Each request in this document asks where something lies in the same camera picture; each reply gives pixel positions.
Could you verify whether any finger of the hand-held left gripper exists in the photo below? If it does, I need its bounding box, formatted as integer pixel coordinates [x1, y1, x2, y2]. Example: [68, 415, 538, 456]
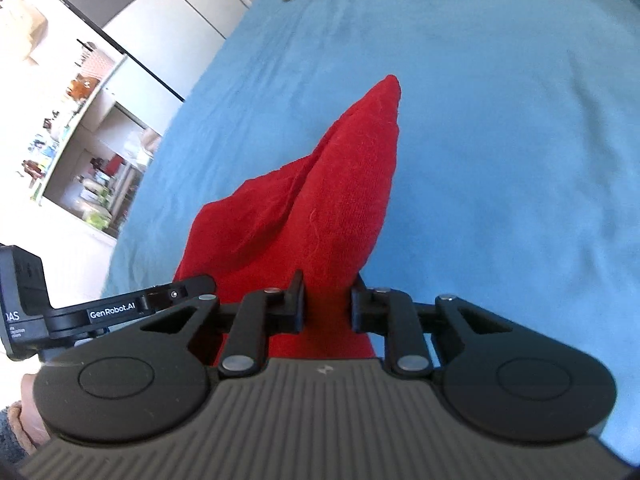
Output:
[139, 274, 218, 311]

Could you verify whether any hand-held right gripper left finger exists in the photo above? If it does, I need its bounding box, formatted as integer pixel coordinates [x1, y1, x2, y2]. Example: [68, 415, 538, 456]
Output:
[140, 270, 307, 377]

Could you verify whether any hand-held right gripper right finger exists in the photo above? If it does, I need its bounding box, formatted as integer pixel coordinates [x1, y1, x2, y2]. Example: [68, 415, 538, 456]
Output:
[350, 274, 516, 377]

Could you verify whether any red knit sweater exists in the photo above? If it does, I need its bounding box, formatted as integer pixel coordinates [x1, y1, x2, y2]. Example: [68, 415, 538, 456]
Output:
[172, 74, 404, 361]

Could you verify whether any person's left forearm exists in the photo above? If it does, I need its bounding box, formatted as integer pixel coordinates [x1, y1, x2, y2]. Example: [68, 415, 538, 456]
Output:
[0, 374, 52, 466]

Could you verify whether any white shelf unit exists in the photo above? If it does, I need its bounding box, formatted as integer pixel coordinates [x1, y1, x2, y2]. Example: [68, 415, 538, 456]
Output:
[0, 52, 167, 242]

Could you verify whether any blue bed sheet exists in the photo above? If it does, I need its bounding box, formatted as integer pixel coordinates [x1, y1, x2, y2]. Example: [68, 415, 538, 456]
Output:
[102, 0, 640, 461]

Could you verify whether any orange ornament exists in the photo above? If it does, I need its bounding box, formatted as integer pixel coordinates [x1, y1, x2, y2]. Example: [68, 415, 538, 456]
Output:
[70, 76, 99, 101]

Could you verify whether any white wardrobe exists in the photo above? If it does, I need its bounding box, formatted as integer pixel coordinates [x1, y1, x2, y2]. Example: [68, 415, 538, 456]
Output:
[64, 0, 252, 102]

